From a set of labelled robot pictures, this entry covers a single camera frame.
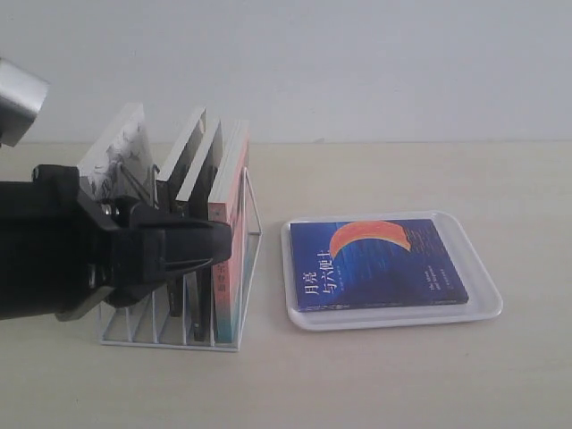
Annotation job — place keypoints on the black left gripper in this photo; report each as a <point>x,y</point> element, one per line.
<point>63,252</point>

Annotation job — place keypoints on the pink teal book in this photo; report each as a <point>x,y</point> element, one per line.
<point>225,205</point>

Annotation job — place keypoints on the blue moon cover book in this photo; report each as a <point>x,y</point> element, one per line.
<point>372,264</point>

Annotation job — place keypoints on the black white-title book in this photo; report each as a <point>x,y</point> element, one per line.
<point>193,199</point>

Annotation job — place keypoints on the black brown spine book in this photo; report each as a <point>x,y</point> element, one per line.
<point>168,183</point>

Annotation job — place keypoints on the grey white cat book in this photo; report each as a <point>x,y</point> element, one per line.
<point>119,163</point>

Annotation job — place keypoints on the white plastic tray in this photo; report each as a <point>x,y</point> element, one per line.
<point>485,301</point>

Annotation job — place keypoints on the white wire book rack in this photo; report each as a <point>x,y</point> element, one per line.
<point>148,324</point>

